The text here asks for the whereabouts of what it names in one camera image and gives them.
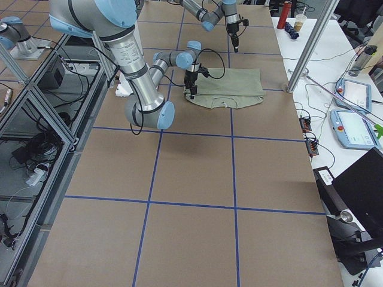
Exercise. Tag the folded dark blue umbrella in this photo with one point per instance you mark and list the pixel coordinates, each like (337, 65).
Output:
(291, 31)

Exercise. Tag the red water bottle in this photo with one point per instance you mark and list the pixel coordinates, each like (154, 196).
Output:
(284, 14)

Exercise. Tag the aluminium frame post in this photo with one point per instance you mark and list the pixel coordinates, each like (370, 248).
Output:
(312, 42)

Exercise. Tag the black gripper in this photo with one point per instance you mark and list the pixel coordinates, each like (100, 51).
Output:
(232, 29)
(190, 78)

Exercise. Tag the teach pendant tablet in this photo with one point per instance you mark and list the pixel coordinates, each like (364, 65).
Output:
(359, 93)
(352, 131)

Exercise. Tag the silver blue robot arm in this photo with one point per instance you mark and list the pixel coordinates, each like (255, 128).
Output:
(209, 19)
(114, 23)

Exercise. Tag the far teach pendant tablet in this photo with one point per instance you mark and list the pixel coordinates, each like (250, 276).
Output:
(359, 93)

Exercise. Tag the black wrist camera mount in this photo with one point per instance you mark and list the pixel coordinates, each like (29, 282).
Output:
(204, 71)

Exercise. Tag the near teach pendant tablet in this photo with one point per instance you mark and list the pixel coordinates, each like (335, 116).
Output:
(352, 131)

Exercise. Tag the olive green long-sleeve shirt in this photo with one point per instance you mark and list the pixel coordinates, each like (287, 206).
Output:
(239, 88)

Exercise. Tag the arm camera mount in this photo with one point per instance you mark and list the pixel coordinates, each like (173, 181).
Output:
(245, 22)

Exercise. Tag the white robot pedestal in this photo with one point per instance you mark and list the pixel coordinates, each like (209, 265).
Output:
(129, 54)

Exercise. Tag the black power box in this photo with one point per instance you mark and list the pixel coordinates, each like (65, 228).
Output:
(53, 77)

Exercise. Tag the grey robot arm at edge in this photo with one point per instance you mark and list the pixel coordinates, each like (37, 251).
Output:
(19, 42)

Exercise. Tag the reacher grabber stick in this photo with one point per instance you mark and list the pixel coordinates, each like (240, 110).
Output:
(362, 112)

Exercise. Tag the iced coffee cup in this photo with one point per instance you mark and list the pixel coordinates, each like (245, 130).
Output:
(299, 20)

